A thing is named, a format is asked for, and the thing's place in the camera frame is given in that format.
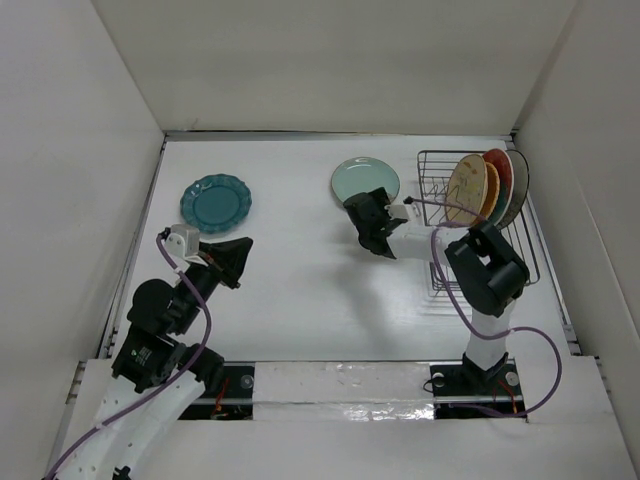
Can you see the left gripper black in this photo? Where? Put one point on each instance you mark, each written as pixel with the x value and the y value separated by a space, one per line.
pixel 228 257

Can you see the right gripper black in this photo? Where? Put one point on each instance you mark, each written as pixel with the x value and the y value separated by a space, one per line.
pixel 381 199

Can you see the light blue flower plate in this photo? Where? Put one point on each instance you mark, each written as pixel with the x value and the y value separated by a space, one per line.
pixel 362 175

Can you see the beige bird plate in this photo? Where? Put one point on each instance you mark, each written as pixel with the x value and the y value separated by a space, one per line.
pixel 466 190

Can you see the orange woven plate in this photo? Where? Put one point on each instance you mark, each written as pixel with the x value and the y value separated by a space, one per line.
pixel 493 190

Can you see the red plate blue flower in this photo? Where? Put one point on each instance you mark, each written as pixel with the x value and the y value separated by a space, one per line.
pixel 503 165

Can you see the grey tree plate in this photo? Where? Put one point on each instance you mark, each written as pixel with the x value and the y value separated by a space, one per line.
pixel 521 178

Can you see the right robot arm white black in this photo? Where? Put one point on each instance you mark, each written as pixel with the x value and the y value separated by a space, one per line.
pixel 489 273

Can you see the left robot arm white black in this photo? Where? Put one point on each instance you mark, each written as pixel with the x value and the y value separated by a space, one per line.
pixel 164 363

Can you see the dark teal scalloped plate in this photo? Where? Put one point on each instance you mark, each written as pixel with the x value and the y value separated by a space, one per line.
pixel 216 204

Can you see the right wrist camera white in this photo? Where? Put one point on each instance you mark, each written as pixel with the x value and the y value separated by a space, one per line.
pixel 410 212

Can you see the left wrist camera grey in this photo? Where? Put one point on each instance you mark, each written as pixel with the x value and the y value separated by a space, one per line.
pixel 181 241

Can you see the black wire dish rack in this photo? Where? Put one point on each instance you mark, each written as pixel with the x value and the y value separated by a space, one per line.
pixel 434 169

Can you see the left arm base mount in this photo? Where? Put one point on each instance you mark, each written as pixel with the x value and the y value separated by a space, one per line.
pixel 232 401

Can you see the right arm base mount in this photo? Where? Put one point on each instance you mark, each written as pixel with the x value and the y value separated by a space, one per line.
pixel 461 392

